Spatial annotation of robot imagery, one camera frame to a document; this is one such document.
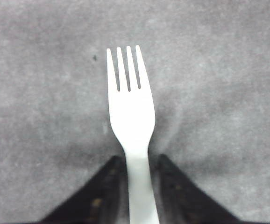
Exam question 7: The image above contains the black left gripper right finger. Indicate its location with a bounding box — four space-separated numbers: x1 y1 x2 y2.
158 154 240 224

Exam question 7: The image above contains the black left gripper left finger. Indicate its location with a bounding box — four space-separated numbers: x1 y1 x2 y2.
40 156 125 224

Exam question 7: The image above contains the white plastic fork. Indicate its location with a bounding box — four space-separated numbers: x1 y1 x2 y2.
107 45 159 224

